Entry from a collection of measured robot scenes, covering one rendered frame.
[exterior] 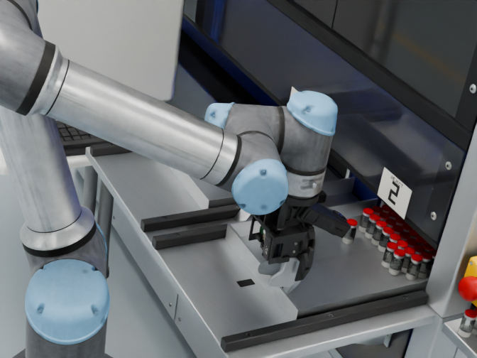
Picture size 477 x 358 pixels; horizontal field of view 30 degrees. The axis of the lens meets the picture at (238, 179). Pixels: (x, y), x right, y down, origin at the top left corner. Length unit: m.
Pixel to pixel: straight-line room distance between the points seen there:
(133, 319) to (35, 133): 1.61
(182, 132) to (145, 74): 1.11
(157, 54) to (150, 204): 0.59
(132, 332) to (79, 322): 1.51
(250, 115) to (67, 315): 0.38
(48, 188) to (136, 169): 0.55
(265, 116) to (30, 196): 0.36
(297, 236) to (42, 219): 0.39
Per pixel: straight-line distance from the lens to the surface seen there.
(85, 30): 2.14
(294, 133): 1.30
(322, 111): 1.30
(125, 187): 1.78
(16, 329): 2.77
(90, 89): 1.11
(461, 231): 1.51
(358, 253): 1.70
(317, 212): 1.41
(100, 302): 1.28
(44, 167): 1.30
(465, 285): 1.47
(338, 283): 1.61
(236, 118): 1.28
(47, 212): 1.34
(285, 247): 1.41
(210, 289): 1.54
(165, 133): 1.13
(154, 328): 2.80
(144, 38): 2.19
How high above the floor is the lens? 1.82
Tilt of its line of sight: 30 degrees down
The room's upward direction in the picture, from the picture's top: 9 degrees clockwise
